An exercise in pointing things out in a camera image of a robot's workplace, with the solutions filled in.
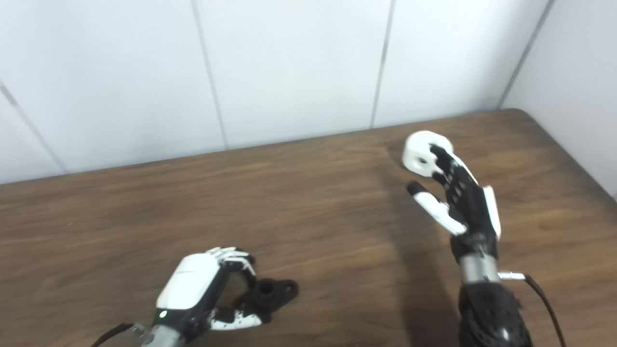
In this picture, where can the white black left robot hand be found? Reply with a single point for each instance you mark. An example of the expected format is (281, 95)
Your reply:
(188, 282)

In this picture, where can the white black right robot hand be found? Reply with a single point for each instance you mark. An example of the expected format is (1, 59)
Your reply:
(470, 207)

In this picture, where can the round white plastic piece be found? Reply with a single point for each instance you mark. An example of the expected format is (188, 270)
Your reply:
(415, 147)

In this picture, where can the black flanged holder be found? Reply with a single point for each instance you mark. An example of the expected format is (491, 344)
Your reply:
(274, 296)

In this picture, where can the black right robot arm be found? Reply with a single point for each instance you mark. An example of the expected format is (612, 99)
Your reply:
(489, 313)

